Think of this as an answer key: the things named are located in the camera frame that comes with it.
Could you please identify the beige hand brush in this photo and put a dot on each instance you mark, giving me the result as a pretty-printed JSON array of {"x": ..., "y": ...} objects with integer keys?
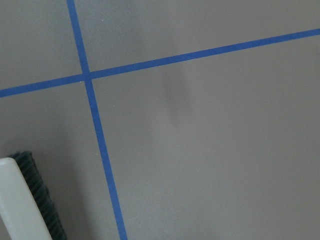
[{"x": 26, "y": 207}]

